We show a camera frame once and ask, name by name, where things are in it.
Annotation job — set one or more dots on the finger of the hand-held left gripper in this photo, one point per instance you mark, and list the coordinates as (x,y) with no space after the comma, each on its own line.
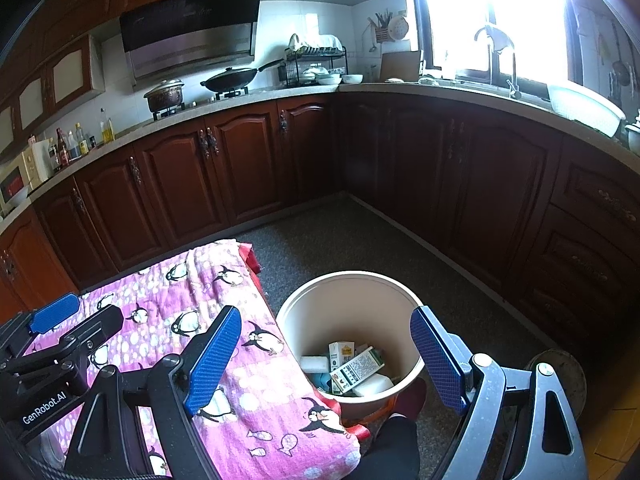
(55,312)
(95,325)

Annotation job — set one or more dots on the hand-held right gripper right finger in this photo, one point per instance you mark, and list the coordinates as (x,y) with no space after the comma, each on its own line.
(440,360)

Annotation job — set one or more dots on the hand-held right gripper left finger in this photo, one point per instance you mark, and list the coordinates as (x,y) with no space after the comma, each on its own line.
(210,360)

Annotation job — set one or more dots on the white foam block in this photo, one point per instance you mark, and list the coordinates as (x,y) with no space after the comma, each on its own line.
(375,385)
(312,362)

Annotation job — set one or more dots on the green white icon carton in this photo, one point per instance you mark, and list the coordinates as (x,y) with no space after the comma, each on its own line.
(357,367)

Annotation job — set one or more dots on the white orange carton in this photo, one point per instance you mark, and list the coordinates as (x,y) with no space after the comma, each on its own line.
(340,355)

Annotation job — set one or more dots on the cream plastic bucket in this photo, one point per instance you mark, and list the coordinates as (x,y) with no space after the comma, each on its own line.
(350,310)

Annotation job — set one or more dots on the maroon shoe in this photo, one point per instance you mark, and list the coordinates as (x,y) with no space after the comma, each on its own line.
(411,400)

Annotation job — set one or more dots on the pink penguin print blanket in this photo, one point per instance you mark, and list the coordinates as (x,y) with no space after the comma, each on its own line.
(260,400)

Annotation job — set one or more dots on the person's dark trouser leg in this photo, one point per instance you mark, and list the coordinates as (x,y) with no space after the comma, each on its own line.
(390,450)

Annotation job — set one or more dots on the large white bowl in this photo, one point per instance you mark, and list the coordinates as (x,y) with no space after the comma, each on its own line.
(17,196)

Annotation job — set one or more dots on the round dark metal lid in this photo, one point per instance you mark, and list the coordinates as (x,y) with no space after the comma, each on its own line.
(567,370)

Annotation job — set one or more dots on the white microwave oven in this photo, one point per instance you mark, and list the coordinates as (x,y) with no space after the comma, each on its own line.
(11,180)

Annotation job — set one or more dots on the cream plastic container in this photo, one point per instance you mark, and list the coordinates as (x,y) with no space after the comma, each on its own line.
(37,160)

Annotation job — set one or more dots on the dark condiment bottle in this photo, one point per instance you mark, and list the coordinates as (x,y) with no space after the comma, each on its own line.
(51,155)

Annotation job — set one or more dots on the dark brown sauce bottle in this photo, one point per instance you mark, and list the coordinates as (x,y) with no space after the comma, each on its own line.
(61,150)

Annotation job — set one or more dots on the clear bottle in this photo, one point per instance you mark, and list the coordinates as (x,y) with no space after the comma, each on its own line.
(73,149)

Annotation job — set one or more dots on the yellow cap bottle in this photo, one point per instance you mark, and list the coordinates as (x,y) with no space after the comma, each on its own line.
(82,144)

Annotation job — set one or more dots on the wooden lower cabinets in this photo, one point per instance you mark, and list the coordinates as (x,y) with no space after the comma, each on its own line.
(450,185)

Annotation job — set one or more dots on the wooden cabinets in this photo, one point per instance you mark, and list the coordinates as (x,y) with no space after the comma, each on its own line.
(65,20)
(450,185)

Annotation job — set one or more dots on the yellow oil bottle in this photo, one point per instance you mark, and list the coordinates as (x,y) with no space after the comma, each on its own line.
(107,130)

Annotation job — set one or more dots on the brown lidded cooking pot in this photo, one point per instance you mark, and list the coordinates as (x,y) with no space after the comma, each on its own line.
(164,97)

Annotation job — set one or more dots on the gas stove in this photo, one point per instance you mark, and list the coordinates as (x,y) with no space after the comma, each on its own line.
(200,105)

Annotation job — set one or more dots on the stone countertop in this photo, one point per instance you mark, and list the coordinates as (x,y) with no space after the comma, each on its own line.
(450,94)

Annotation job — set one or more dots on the black wok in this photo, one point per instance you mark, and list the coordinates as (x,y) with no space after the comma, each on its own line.
(232,79)

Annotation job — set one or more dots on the white plastic basin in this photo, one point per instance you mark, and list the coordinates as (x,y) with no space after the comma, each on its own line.
(580,105)

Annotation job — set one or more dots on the wooden upper cabinets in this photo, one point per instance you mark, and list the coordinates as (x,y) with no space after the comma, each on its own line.
(65,20)

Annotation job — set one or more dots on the metal faucet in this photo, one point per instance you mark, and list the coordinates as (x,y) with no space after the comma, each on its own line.
(512,75)

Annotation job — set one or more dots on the wooden cutting board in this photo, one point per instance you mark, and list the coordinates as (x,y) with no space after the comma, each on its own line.
(400,67)

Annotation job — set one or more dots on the black dish rack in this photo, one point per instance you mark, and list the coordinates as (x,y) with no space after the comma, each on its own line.
(315,65)

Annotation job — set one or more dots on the black steel range hood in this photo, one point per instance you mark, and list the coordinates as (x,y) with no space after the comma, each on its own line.
(190,25)

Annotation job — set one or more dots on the hanging colander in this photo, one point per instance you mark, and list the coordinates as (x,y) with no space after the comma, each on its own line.
(399,28)

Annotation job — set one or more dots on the hanging metal ladle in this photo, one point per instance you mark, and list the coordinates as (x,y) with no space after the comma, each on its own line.
(621,72)

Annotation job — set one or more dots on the kitchen window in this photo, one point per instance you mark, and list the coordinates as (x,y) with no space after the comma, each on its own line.
(500,5)

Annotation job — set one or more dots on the wall utensil holder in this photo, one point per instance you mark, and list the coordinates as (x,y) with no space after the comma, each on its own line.
(382,30)

